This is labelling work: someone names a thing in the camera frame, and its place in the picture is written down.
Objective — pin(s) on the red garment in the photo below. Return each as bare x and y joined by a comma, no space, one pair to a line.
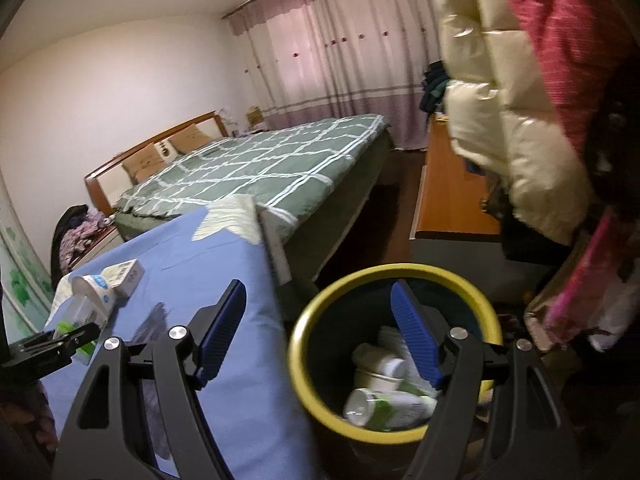
565,35

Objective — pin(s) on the white paper cup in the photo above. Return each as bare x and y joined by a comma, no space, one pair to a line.
370,380

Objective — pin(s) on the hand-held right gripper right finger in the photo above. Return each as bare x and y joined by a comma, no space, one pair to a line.
415,330

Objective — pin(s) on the green plaid duvet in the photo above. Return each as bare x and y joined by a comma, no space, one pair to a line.
260,170

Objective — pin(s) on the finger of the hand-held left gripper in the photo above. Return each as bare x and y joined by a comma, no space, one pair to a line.
50,349

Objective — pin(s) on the wooden bed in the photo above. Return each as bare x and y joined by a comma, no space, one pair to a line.
150,137

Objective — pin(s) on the pink floral garment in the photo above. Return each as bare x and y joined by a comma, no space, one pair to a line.
595,280

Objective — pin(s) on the glass sliding wardrobe door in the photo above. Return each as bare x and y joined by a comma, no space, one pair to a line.
20,260

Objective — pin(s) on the pink curtain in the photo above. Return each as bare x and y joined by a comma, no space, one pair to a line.
340,50

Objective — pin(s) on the clear bottle with green label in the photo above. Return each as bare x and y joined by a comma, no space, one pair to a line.
75,315

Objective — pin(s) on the cream puffer jacket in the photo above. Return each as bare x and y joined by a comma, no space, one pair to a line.
525,135

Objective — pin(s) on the orange wooden desk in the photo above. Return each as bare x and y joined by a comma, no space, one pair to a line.
450,185

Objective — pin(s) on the brown pillow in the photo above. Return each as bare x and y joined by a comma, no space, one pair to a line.
190,140
142,162

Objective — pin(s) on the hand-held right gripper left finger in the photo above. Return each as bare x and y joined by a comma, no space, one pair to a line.
220,330

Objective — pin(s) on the person's left hand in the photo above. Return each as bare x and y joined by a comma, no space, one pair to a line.
27,415

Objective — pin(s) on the yellow-rimmed black bin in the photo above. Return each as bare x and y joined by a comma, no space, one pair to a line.
320,350

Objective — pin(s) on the white drink bottle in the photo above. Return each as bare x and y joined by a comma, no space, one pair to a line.
385,407

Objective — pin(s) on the pile of dark clothes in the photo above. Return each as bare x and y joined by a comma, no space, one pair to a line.
432,90

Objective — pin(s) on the white nightstand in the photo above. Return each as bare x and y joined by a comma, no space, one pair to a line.
100,250

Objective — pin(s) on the white pill bottle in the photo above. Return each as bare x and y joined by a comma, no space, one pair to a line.
375,357

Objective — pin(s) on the small green and white box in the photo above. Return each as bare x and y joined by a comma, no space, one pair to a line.
125,275

